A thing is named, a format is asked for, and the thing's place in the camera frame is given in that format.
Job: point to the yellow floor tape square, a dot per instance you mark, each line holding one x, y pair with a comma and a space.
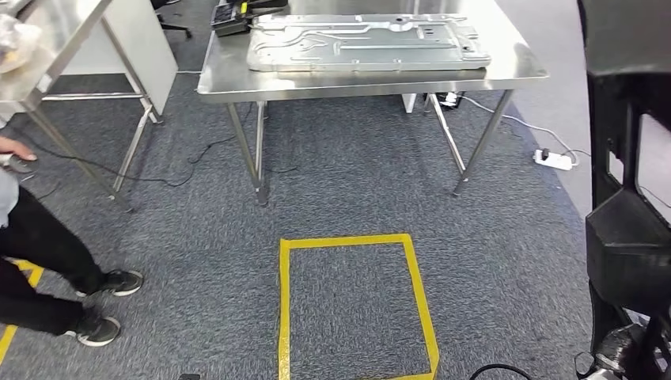
285, 314
23, 272

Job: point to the black plastic car part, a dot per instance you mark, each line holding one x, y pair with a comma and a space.
624, 251

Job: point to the black office chair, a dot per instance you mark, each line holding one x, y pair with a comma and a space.
173, 26

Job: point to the white panel leg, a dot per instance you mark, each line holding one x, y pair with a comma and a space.
409, 102

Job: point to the white power strip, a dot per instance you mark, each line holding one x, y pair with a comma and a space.
553, 160

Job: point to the person's hand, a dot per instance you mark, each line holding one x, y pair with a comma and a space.
15, 148

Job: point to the person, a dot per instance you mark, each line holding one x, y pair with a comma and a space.
36, 236

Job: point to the clear plastic bag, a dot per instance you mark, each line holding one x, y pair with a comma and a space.
15, 44

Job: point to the dark grey handheld controller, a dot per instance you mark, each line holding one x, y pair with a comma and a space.
18, 165

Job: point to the stainless steel side table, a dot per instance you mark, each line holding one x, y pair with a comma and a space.
68, 31

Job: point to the stainless steel workbench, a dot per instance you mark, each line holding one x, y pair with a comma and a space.
236, 78

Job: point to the white board panel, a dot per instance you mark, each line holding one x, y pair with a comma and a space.
147, 52

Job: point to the black tool with yellow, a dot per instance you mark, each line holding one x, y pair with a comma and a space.
230, 18

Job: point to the stamped sheet metal panel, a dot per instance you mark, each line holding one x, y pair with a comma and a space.
367, 47

